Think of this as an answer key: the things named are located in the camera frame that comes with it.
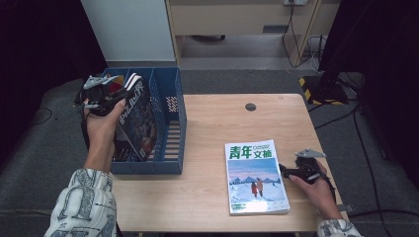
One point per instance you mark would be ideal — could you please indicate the person's left hand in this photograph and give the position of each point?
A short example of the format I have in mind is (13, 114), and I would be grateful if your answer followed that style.
(102, 138)

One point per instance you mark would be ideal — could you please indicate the dark curtain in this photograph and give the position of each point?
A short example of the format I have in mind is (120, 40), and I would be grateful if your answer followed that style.
(388, 65)
(39, 49)

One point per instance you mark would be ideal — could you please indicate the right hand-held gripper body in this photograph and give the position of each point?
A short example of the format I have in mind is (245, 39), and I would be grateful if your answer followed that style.
(306, 169)

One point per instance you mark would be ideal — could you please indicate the dark round table grommet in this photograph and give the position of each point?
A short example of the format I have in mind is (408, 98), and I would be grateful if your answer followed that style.
(250, 107)

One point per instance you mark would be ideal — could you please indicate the white power socket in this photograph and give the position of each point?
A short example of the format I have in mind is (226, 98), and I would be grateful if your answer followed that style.
(294, 2)

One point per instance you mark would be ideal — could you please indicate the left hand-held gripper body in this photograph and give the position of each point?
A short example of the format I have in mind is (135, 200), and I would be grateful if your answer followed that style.
(97, 98)

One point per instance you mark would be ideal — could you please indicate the black stand with striped base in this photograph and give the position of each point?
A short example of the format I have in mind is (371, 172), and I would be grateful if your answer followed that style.
(324, 92)

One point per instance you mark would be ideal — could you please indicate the person's right hand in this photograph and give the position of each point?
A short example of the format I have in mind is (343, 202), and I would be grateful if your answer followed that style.
(321, 197)

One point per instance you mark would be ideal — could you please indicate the blue plastic file rack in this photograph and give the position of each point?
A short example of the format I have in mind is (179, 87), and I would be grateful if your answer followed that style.
(171, 138)

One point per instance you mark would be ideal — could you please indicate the grey metal table bracket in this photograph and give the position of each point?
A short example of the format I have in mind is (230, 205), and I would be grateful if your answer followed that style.
(346, 208)

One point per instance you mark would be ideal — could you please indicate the snow scene cover magazine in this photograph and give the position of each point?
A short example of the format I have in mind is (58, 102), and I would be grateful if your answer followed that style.
(257, 184)

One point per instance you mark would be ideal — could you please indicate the dark blue rock cover magazine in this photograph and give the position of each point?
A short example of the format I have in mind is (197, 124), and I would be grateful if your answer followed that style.
(140, 125)

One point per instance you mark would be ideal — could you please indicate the white cabinet panel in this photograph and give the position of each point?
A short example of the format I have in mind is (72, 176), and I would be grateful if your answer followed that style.
(131, 29)

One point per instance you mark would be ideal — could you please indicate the red banner portrait magazine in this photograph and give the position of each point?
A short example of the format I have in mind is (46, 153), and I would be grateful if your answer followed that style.
(116, 86)

